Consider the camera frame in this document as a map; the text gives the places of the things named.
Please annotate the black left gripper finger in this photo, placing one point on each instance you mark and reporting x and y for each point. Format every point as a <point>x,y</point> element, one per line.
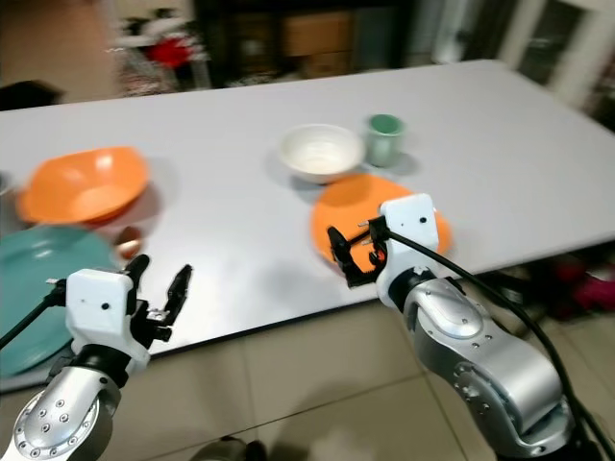
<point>179,291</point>
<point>135,266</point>

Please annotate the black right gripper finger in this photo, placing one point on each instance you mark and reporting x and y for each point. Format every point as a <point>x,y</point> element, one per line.
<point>336,240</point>
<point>350,271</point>

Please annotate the copper coloured spoon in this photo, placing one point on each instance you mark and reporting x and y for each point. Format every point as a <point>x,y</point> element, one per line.
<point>130,242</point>

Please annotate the orange plate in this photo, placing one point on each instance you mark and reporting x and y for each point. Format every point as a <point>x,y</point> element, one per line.
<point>341,202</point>

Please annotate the white ribbed bowl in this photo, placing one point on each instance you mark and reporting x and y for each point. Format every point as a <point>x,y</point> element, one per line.
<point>322,154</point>

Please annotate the teal plate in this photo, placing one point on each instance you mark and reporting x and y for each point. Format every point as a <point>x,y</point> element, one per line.
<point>48,279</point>

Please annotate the orange bowl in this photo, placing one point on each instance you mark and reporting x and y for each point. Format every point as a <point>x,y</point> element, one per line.
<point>82,184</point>

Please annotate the mint green mug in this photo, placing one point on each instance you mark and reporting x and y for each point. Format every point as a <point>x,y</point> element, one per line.
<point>384,139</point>

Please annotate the dark robot foot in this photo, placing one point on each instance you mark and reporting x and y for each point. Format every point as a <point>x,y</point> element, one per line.
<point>229,449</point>

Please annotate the black chair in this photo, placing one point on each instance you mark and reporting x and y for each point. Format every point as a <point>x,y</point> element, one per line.
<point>31,94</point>

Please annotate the pink items under table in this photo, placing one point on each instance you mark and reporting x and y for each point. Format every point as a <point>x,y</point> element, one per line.
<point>577,288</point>

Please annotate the brown cardboard box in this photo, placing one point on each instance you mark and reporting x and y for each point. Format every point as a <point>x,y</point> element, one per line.
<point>317,33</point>

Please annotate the red household item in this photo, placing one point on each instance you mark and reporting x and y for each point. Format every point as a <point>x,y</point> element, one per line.
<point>169,52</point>

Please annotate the dark shelf cabinet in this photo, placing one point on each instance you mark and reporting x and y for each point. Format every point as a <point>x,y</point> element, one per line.
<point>250,38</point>

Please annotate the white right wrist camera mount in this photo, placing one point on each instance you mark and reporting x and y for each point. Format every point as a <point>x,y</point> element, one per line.
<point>411,235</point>

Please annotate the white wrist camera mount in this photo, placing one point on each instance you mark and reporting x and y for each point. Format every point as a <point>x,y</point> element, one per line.
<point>411,235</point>
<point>101,307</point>

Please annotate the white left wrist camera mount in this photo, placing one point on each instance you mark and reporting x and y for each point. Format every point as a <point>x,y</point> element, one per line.
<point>101,307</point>

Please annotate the white door frame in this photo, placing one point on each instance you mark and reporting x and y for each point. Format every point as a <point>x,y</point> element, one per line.
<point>557,43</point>

